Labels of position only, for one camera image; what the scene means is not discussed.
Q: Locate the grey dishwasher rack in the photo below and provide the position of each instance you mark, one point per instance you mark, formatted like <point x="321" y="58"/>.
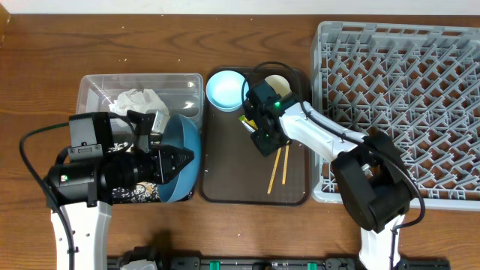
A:
<point x="417" y="83"/>

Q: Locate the light blue bowl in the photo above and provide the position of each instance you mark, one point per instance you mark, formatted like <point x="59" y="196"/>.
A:
<point x="226" y="90"/>

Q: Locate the cream cup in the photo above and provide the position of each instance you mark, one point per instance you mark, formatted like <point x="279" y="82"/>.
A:
<point x="279" y="83"/>

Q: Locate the black rectangular bin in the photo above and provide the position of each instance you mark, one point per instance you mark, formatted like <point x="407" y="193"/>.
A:
<point x="181" y="188"/>

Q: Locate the rice food waste pile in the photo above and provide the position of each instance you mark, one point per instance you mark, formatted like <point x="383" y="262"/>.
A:
<point x="142" y="192"/>

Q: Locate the brown plastic tray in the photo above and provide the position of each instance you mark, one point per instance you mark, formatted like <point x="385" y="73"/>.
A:
<point x="236" y="172"/>

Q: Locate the wooden chopstick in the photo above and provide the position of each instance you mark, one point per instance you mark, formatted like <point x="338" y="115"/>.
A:
<point x="274" y="170"/>
<point x="285" y="164"/>

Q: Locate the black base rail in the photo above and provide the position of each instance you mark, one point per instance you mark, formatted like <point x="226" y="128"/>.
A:
<point x="277" y="263"/>

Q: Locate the green orange snack wrapper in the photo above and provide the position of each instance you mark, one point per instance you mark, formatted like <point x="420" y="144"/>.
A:
<point x="249" y="125"/>

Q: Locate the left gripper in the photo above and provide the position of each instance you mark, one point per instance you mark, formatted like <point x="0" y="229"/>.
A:
<point x="160" y="157"/>

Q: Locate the white napkin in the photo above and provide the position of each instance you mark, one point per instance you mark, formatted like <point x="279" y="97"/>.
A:
<point x="140" y="101"/>

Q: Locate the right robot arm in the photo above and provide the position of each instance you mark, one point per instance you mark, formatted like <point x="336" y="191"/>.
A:
<point x="374" y="185"/>

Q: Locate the clear plastic bin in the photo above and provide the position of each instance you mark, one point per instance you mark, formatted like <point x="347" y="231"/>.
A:
<point x="181" y="92"/>

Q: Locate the dark blue plate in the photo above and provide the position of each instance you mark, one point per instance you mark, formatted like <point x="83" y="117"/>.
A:
<point x="181" y="132"/>

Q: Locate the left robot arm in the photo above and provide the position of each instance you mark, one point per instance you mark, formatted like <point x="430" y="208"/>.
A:
<point x="86" y="173"/>

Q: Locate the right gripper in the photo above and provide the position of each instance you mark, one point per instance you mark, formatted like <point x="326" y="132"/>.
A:
<point x="265" y="148"/>

